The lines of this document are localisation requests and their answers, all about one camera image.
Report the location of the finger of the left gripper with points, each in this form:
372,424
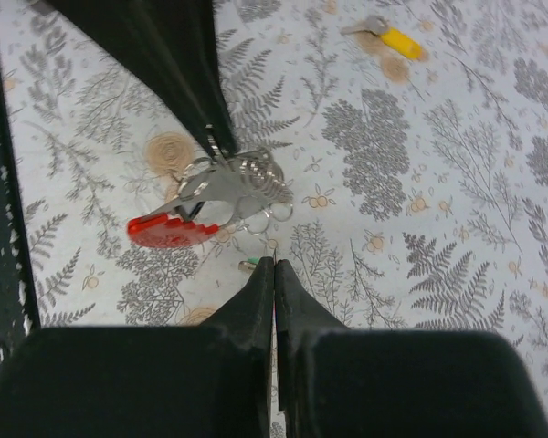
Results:
127,31
188,32

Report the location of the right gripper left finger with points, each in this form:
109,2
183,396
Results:
205,380

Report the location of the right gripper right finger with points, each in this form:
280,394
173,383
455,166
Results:
336,381

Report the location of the keyring with red tag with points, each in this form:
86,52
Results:
216,191

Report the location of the left key with yellow tag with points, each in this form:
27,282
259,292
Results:
391,37

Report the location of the floral mat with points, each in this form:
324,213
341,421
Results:
420,186

